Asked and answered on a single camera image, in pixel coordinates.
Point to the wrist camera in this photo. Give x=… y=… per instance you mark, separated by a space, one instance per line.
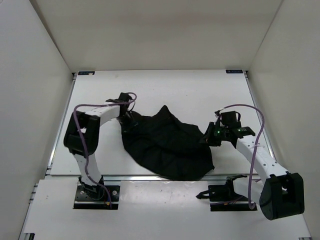
x=122 y=97
x=229 y=119

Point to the left blue corner label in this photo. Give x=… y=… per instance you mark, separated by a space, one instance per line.
x=86 y=73

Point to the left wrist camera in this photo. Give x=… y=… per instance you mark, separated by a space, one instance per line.
x=122 y=97

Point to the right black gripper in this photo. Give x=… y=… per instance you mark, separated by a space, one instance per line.
x=207 y=139

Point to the black skirt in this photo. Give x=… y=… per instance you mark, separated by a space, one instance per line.
x=168 y=147

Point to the blue corner label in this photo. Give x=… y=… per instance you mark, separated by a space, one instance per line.
x=86 y=73
x=234 y=71

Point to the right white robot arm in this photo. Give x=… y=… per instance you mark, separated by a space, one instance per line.
x=279 y=193

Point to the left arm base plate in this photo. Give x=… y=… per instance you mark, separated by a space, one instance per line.
x=98 y=199

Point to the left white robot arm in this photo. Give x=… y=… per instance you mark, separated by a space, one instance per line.
x=82 y=138

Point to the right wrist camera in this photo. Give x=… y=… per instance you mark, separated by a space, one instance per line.
x=229 y=119

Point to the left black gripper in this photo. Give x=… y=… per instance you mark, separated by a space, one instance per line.
x=133 y=124

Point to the aluminium front rail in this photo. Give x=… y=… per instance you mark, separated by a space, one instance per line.
x=109 y=178

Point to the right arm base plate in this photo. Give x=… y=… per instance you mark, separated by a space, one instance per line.
x=222 y=199

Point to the right blue corner label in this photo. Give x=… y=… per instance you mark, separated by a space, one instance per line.
x=234 y=71

